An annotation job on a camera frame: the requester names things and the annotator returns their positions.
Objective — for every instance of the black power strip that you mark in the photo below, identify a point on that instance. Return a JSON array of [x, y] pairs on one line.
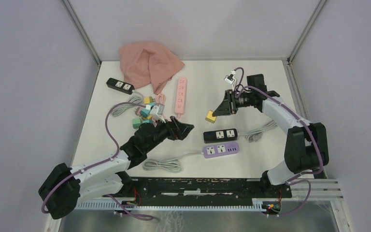
[[219, 136], [120, 86]]

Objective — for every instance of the pink cloth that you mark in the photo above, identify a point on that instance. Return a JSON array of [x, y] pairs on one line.
[[148, 63]]

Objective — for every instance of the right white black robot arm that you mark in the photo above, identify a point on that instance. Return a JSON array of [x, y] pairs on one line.
[[306, 147]]

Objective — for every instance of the pink power strip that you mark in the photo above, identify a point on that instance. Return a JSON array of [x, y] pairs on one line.
[[180, 97]]

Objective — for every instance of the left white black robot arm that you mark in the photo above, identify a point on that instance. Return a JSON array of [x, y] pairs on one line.
[[66, 187]]

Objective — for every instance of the green adapter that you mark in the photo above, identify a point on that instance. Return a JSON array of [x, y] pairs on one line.
[[136, 122]]

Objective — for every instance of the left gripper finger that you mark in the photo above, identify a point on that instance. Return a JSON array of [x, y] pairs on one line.
[[175, 124], [177, 135]]

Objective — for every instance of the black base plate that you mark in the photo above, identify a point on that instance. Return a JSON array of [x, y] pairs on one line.
[[165, 191]]

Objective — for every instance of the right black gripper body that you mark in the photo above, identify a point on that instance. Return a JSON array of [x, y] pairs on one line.
[[244, 99]]

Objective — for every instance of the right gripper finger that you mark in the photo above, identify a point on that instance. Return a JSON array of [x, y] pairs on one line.
[[222, 112], [228, 102]]

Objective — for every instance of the yellow plug adapter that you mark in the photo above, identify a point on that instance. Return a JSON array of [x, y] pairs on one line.
[[148, 100]]

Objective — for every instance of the white cable duct rail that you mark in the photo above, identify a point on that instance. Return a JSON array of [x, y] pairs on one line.
[[109, 204]]

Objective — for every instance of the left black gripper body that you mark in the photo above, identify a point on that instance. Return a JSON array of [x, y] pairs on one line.
[[165, 129]]

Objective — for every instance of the pink plug adapter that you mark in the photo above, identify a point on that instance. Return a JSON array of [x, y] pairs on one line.
[[138, 111]]

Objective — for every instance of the purple power strip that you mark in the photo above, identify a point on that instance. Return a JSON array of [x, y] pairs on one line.
[[222, 149]]

